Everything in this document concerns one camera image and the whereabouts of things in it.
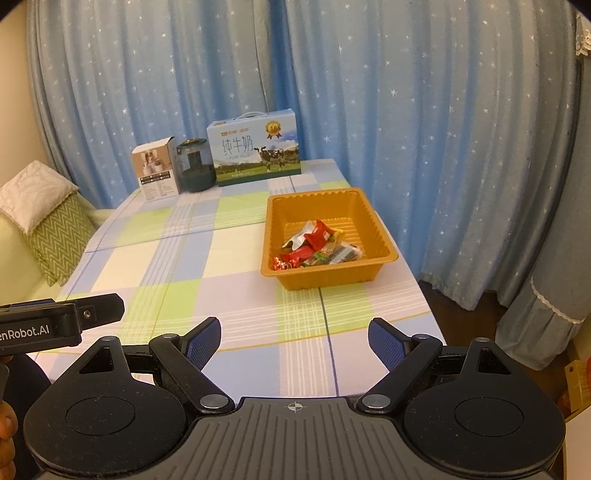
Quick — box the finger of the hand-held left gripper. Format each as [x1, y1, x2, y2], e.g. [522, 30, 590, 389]
[74, 293, 125, 331]

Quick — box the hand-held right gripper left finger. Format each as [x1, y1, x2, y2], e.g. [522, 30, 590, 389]
[53, 317, 235, 414]

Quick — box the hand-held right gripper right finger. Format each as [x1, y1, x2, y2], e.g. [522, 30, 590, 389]
[355, 318, 536, 414]

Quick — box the orange plastic tray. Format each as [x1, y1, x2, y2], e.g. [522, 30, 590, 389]
[260, 188, 399, 291]

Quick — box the red white-label snack packet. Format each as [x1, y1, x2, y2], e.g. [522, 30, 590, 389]
[304, 220, 340, 249]

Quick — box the person's left hand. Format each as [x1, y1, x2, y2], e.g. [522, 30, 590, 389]
[0, 401, 19, 476]

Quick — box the pale yellow sofa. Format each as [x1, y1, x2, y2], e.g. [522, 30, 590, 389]
[0, 203, 114, 305]

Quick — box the green zigzag cushion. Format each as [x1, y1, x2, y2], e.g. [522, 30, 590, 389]
[25, 196, 97, 287]

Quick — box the white textured cushion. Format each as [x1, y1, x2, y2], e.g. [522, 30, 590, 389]
[0, 161, 79, 234]

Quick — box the white product box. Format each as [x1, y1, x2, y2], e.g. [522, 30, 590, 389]
[131, 137, 181, 201]

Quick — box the dark green humidifier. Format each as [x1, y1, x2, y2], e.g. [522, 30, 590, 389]
[175, 138, 218, 193]

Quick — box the blue curtain with lace trim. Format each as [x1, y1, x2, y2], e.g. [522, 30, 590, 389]
[496, 175, 591, 372]

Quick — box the blue milk carton box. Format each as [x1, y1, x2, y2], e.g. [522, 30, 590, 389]
[206, 108, 302, 188]

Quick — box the yellow wooden board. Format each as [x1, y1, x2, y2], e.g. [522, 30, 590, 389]
[566, 357, 589, 409]

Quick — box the blue starry curtain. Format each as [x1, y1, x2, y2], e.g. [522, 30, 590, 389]
[25, 0, 296, 210]
[277, 0, 591, 310]

